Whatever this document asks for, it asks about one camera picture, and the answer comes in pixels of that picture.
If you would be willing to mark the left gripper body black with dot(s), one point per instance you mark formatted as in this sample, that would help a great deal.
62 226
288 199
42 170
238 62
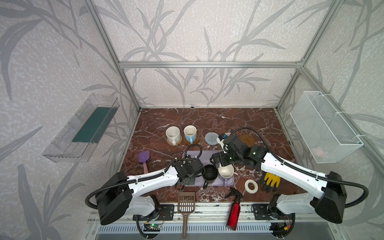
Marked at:
190 173

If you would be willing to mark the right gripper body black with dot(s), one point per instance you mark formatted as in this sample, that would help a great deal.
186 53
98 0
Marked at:
218 157

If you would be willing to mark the white mug lilac handle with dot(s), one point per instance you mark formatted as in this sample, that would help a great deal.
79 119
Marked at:
227 174

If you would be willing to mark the black mug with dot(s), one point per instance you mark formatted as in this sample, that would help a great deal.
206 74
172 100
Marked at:
210 174

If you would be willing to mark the grey-blue felt coaster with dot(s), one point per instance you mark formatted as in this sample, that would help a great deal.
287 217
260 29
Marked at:
211 138

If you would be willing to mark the white and blue mug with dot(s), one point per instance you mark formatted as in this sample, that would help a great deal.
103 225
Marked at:
190 133

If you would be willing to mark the white speckled mug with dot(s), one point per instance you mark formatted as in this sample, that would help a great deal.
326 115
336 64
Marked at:
173 132

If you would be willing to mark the brown wooden coaster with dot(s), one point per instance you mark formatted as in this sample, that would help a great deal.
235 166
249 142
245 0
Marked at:
248 140
196 140

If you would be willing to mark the woven rattan coaster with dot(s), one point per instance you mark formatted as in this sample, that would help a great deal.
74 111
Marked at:
174 141

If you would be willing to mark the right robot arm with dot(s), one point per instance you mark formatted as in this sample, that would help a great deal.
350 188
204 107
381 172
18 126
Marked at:
327 195

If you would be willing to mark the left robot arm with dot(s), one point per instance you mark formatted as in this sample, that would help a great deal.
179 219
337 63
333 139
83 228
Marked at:
123 194

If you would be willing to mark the lilac plastic tray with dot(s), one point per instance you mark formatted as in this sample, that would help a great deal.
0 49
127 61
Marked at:
205 159

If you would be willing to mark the brown litter scoop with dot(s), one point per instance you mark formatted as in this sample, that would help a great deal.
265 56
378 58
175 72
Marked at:
186 206

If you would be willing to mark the yellow black work glove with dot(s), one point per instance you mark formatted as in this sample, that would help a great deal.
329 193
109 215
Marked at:
269 182

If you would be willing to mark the white tape roll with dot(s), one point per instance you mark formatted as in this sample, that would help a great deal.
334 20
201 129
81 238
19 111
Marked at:
251 186

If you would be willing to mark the purple small object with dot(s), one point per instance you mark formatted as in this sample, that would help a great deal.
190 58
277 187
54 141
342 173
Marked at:
143 157

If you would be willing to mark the pink object in basket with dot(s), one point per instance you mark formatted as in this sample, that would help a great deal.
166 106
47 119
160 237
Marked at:
318 152

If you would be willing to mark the red spray bottle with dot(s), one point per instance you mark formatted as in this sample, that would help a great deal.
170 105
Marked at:
235 209

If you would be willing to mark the green sponge pad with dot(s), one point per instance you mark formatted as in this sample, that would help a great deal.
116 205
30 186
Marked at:
95 126

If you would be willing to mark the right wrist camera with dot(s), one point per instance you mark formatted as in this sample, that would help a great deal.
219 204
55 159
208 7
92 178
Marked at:
220 141

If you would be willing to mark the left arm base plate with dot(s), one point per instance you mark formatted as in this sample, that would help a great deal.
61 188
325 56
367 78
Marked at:
166 213

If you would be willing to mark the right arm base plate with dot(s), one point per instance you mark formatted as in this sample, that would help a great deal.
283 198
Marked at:
265 212

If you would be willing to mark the white wire basket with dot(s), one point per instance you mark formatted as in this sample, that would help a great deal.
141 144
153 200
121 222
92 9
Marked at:
322 125

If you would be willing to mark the clear plastic wall shelf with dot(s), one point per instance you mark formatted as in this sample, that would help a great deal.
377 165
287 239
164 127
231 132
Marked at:
62 149

